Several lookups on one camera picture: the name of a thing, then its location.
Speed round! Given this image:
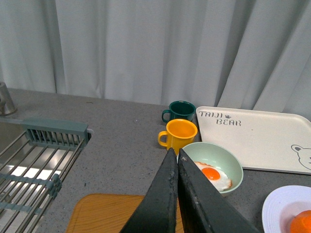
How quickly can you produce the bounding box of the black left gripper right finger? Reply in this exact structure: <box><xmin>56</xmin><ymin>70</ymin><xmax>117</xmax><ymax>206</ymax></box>
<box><xmin>178</xmin><ymin>149</ymin><xmax>259</xmax><ymax>233</ymax></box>

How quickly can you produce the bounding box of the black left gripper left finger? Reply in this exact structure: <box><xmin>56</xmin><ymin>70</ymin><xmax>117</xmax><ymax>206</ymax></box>
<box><xmin>121</xmin><ymin>149</ymin><xmax>178</xmax><ymax>233</ymax></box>

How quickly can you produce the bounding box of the white round deep plate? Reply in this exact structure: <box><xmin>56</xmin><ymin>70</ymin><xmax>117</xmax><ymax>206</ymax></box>
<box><xmin>261</xmin><ymin>185</ymin><xmax>311</xmax><ymax>233</ymax></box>

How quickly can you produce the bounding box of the orange mandarin fruit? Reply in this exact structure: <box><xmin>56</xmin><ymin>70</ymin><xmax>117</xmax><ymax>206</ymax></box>
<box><xmin>290</xmin><ymin>210</ymin><xmax>311</xmax><ymax>233</ymax></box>

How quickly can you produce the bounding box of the fake fried egg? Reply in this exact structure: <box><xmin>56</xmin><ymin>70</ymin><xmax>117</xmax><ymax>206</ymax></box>
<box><xmin>194</xmin><ymin>162</ymin><xmax>232</xmax><ymax>192</ymax></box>

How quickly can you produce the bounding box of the light green bowl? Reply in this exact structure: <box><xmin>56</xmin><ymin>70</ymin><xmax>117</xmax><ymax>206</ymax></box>
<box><xmin>183</xmin><ymin>142</ymin><xmax>244</xmax><ymax>197</ymax></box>

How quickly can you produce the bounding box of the wooden cutting board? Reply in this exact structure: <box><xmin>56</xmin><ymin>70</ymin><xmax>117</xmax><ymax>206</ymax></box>
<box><xmin>66</xmin><ymin>193</ymin><xmax>185</xmax><ymax>233</ymax></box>

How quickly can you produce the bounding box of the yellow mug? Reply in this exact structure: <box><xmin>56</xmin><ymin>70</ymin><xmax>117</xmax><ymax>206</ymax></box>
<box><xmin>157</xmin><ymin>119</ymin><xmax>198</xmax><ymax>155</ymax></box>

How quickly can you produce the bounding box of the beige bear serving tray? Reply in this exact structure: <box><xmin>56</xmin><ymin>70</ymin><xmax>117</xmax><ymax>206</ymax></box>
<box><xmin>196</xmin><ymin>106</ymin><xmax>311</xmax><ymax>174</ymax></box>

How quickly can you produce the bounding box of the dark green mug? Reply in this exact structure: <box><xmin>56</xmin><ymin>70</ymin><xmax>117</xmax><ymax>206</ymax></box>
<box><xmin>161</xmin><ymin>100</ymin><xmax>196</xmax><ymax>123</ymax></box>

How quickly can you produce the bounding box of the green sink drying rack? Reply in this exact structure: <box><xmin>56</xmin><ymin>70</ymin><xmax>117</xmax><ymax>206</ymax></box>
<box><xmin>0</xmin><ymin>117</ymin><xmax>93</xmax><ymax>233</ymax></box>

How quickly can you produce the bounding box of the white curtain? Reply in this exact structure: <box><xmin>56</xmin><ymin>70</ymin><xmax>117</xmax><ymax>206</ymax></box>
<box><xmin>0</xmin><ymin>0</ymin><xmax>311</xmax><ymax>118</ymax></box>

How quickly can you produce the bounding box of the steel faucet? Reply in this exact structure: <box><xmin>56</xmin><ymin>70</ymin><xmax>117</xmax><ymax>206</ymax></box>
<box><xmin>0</xmin><ymin>82</ymin><xmax>17</xmax><ymax>116</ymax></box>

